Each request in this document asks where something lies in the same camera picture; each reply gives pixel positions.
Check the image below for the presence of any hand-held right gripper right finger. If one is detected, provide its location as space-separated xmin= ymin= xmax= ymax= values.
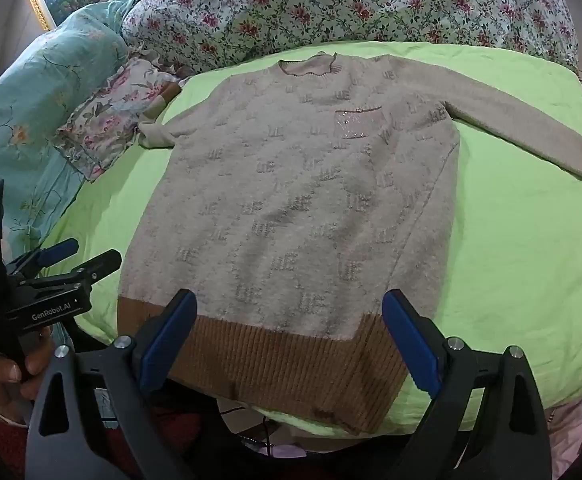
xmin=382 ymin=289 xmax=558 ymax=480

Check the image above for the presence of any red rose floral quilt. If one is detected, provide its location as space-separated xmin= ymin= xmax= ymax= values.
xmin=121 ymin=0 xmax=579 ymax=78

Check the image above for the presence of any person's dark red clothing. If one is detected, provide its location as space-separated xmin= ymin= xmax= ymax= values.
xmin=0 ymin=400 xmax=32 ymax=480

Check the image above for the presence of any pink floral ruffled pillow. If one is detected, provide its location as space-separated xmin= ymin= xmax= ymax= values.
xmin=54 ymin=56 xmax=188 ymax=183

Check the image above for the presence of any beige knit sweater brown hem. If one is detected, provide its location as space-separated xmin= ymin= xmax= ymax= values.
xmin=116 ymin=51 xmax=582 ymax=436

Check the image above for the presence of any light green bed sheet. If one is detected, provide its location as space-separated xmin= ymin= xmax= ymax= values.
xmin=38 ymin=40 xmax=582 ymax=436

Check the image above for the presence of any teal floral blanket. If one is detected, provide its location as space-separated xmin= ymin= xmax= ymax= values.
xmin=0 ymin=0 xmax=144 ymax=281

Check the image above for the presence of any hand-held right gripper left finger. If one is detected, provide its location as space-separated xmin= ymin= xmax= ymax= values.
xmin=25 ymin=289 xmax=198 ymax=480

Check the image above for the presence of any person's left hand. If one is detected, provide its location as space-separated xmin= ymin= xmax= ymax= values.
xmin=0 ymin=326 xmax=57 ymax=427

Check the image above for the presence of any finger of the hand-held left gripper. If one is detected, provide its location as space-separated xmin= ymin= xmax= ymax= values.
xmin=5 ymin=238 xmax=80 ymax=277
xmin=46 ymin=249 xmax=123 ymax=286

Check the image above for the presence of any black cable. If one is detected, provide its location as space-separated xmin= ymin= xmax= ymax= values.
xmin=218 ymin=402 xmax=284 ymax=456

